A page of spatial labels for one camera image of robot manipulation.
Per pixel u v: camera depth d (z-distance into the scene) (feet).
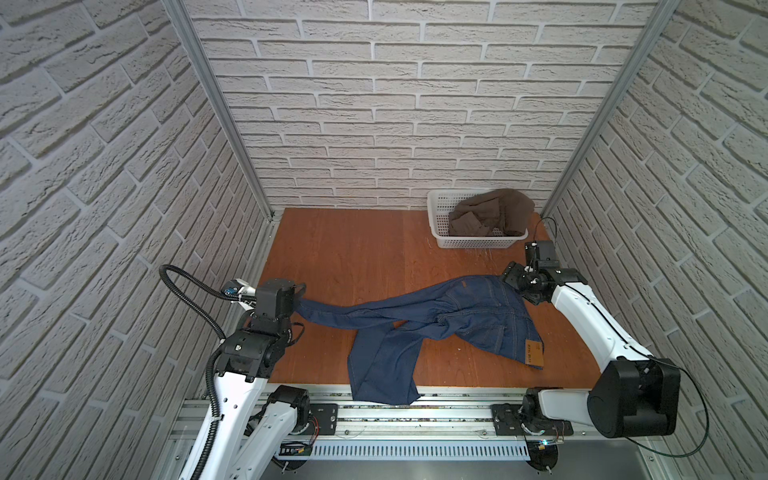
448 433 2.38
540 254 2.15
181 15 2.29
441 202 3.86
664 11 2.26
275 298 1.62
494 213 3.58
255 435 1.80
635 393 1.34
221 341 1.55
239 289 1.89
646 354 1.40
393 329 2.87
